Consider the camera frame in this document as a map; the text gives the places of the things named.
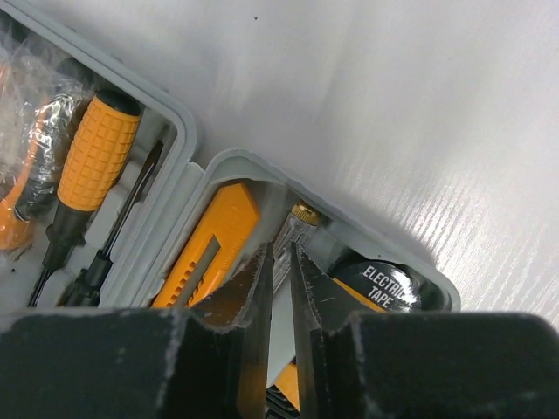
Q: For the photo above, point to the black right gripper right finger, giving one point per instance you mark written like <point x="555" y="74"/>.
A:
<point x="353" y="362"/>

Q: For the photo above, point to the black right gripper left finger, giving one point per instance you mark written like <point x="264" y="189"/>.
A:
<point x="207" y="361"/>

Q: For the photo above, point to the orange black utility knife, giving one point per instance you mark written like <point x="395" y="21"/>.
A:
<point x="212" y="248"/>

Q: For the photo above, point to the grey plastic tool case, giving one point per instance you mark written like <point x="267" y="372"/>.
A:
<point x="164" y="221"/>

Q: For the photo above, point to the orange handle thick screwdriver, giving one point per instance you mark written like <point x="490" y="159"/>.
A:
<point x="98" y="152"/>

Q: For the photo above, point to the orange handle pliers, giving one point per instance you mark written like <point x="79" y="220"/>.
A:
<point x="44" y="93"/>

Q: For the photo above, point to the orange hex key holder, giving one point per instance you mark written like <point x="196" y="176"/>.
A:
<point x="283" y="398"/>

